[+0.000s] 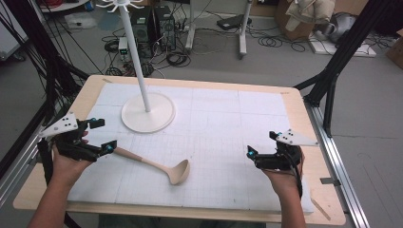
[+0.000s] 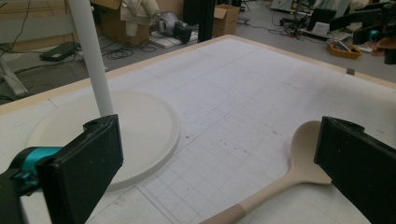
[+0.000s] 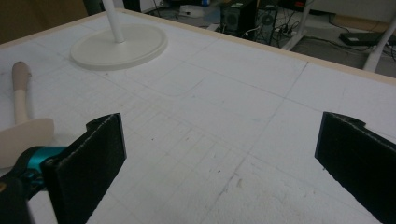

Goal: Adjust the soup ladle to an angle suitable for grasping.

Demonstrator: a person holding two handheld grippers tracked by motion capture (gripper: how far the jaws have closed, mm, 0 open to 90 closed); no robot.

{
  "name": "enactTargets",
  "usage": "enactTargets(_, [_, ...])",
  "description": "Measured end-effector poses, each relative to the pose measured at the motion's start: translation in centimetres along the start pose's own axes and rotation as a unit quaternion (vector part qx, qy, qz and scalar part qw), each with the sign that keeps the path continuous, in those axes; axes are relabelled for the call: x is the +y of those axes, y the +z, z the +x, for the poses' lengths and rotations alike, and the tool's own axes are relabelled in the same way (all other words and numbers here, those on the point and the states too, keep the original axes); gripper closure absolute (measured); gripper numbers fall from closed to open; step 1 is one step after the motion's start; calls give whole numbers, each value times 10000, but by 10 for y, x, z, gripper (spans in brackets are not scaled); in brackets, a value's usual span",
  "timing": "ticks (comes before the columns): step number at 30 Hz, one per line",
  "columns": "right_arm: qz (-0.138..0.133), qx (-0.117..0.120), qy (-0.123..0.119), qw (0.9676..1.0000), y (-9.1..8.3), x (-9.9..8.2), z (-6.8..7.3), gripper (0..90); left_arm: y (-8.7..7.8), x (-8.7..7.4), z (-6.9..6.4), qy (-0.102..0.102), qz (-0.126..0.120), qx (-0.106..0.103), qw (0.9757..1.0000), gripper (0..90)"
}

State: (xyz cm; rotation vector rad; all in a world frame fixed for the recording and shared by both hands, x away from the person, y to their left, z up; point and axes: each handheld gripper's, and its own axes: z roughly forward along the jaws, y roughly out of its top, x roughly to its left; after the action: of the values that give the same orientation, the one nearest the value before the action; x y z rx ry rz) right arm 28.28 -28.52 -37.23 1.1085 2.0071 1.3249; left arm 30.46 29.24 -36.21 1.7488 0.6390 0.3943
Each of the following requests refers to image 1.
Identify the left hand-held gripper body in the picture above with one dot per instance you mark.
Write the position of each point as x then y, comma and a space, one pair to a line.
71, 147

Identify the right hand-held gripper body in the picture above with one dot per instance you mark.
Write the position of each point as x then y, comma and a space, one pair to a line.
278, 160

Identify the beige wooden ladle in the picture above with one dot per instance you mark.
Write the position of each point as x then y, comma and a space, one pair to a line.
176, 172

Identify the person's left hand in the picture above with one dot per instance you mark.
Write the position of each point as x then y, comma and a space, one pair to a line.
68, 167

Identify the person's right hand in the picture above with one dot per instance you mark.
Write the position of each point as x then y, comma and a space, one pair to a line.
282, 182

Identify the white grid mat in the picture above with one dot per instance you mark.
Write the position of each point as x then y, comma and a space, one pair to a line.
206, 142

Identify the white hook rack stand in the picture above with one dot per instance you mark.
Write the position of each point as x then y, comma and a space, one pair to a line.
148, 115

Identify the thin wooden stick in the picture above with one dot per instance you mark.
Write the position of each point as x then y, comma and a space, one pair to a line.
320, 209

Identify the small bench power supply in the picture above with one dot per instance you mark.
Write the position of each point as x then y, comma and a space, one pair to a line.
123, 47

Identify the black computer tower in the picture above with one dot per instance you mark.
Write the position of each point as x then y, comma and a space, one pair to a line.
141, 28
165, 28

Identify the white metal floor stand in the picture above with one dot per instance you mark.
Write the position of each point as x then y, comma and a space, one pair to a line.
242, 31

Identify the white flat board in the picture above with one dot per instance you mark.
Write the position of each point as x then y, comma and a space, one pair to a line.
348, 50

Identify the large cardboard box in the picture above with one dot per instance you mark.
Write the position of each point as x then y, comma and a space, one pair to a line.
282, 22

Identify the flat black box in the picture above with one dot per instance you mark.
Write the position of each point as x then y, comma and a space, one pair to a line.
233, 22

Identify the round white table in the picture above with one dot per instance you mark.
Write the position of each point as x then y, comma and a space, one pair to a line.
63, 5

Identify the grey cabinet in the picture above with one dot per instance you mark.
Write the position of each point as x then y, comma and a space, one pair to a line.
9, 34

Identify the grey rounded bag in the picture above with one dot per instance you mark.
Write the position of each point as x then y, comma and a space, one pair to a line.
340, 27

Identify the beige cloth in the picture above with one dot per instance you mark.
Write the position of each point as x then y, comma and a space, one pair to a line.
312, 11

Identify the small cardboard box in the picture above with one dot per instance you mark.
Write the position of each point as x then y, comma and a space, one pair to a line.
396, 50

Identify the small metal bracket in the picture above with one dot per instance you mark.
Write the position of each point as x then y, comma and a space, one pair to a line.
329, 181

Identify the aluminium frame rail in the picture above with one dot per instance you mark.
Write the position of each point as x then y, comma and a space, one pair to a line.
15, 177
335, 164

